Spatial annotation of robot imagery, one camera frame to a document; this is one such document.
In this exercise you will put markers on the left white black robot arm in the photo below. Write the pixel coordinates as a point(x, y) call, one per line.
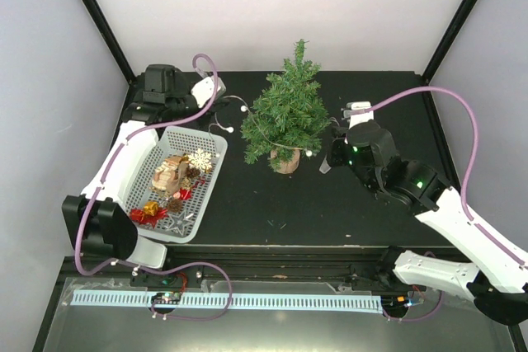
point(100, 230)

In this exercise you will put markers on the black frame post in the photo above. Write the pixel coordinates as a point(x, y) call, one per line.
point(99, 19)
point(455, 26)

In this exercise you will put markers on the red santa ornament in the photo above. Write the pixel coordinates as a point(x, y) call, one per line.
point(185, 192)

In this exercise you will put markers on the white snowflake ornament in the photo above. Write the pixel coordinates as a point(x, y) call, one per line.
point(201, 160)

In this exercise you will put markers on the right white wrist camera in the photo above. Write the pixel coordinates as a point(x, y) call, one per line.
point(357, 112)

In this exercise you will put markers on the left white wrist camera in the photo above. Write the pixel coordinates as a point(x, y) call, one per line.
point(204, 89)

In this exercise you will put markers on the gold gift box ornament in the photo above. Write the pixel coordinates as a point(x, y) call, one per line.
point(151, 208)

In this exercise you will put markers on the brown pine cone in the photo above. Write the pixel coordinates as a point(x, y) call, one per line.
point(174, 206)

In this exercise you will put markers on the small green christmas tree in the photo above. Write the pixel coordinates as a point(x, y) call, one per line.
point(286, 121)

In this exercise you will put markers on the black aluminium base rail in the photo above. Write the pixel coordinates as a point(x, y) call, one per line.
point(361, 267)

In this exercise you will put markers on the silver star ornament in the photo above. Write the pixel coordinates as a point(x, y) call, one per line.
point(181, 223)

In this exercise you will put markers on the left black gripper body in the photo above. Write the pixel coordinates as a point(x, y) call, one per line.
point(200, 120)

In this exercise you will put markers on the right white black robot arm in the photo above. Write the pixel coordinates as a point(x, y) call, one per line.
point(495, 277)

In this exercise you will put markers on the right black frame post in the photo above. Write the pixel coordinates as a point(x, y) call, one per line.
point(455, 26)

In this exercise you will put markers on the white slotted cable duct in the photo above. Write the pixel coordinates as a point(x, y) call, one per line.
point(234, 301)

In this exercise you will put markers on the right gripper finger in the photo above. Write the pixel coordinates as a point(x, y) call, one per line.
point(339, 132)
point(334, 157)

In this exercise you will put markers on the left black frame post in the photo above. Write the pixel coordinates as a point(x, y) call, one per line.
point(99, 19)

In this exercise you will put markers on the clear light battery box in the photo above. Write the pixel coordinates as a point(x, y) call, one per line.
point(325, 167)

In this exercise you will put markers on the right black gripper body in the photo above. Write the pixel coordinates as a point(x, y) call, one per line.
point(355, 166)

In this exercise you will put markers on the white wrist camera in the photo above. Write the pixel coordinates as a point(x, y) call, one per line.
point(204, 89)
point(357, 112)

